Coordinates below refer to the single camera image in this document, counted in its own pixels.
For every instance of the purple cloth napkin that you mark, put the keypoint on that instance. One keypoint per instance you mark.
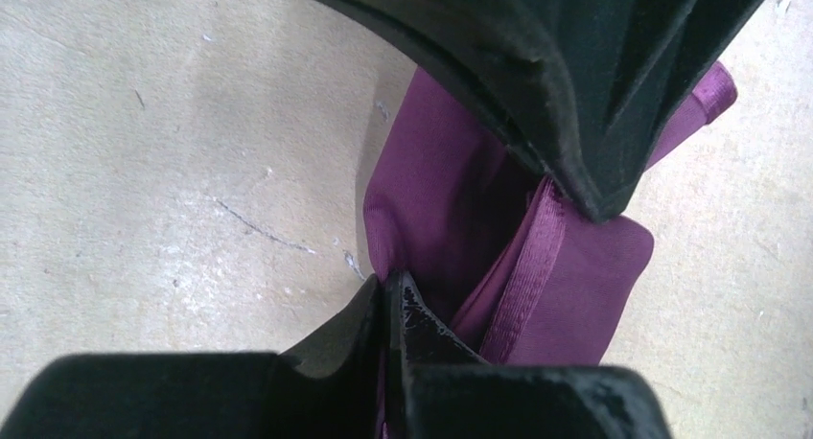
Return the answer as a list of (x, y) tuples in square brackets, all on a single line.
[(500, 256)]

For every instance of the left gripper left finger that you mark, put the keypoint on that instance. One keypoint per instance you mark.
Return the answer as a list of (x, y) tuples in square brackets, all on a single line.
[(322, 387)]

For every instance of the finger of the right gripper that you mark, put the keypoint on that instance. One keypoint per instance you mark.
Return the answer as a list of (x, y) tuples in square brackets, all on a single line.
[(632, 62), (502, 59)]

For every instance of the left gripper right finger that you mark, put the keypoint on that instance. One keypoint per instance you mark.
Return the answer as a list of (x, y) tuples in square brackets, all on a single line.
[(438, 387)]

